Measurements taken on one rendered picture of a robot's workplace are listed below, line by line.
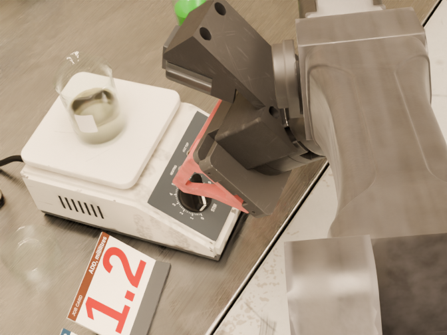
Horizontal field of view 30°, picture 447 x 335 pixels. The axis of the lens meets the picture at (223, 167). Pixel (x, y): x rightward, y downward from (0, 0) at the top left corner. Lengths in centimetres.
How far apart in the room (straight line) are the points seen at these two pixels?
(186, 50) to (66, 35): 51
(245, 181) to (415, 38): 20
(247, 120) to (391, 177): 25
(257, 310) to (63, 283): 19
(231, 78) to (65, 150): 28
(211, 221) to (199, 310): 8
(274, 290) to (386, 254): 47
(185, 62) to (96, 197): 25
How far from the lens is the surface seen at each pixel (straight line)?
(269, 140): 56
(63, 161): 78
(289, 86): 47
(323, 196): 82
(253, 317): 75
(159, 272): 78
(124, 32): 102
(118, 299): 76
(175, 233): 76
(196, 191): 67
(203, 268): 78
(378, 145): 34
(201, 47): 54
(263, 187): 60
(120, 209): 77
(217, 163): 58
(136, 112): 80
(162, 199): 76
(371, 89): 39
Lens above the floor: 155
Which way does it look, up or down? 50 degrees down
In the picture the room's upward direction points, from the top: 12 degrees counter-clockwise
